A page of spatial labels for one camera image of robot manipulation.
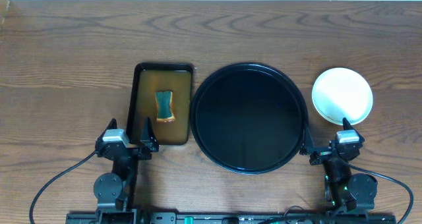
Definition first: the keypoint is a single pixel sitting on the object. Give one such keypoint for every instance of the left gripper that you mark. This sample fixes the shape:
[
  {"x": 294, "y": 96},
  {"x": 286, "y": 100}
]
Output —
[{"x": 130, "y": 151}]

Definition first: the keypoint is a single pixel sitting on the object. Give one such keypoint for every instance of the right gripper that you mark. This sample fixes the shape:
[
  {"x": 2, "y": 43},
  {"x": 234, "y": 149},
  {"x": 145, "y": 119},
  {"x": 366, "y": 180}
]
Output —
[{"x": 322, "y": 153}]

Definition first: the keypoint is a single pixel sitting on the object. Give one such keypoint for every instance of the light blue plate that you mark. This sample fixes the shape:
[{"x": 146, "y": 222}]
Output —
[{"x": 340, "y": 93}]

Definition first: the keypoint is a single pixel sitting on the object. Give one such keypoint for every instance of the green and orange sponge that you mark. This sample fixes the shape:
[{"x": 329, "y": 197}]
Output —
[{"x": 164, "y": 106}]

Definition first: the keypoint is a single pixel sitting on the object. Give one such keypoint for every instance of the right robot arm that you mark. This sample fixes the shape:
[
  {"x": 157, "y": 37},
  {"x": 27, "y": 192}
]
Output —
[{"x": 350, "y": 194}]

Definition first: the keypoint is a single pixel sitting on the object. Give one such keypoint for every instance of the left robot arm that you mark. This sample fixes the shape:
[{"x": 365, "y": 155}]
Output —
[{"x": 115, "y": 191}]

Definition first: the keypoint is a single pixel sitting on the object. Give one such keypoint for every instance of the black rectangular water tray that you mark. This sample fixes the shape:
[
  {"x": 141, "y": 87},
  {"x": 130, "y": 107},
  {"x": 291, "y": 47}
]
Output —
[{"x": 153, "y": 77}]

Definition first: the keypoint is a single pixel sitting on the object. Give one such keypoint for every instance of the round black serving tray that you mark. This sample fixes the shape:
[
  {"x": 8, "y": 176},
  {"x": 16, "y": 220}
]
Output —
[{"x": 249, "y": 118}]

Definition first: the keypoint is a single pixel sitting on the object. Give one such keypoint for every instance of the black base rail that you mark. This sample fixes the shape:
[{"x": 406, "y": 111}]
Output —
[{"x": 192, "y": 218}]

